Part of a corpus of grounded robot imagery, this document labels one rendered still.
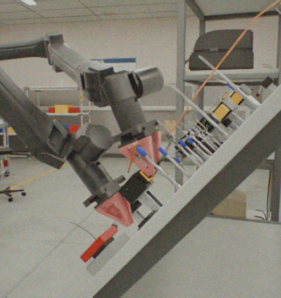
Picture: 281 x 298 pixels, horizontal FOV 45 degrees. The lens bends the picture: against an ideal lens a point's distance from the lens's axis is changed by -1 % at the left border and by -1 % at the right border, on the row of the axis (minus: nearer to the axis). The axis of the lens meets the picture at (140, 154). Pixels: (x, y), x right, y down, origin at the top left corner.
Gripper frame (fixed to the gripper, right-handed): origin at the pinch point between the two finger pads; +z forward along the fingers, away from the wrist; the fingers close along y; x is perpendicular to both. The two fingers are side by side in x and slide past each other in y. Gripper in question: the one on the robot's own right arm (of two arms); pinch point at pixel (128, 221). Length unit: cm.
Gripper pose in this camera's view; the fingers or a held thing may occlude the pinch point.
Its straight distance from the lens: 76.1
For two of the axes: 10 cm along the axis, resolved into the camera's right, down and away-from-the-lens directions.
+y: 4.1, -2.2, 8.9
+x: -6.8, 5.7, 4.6
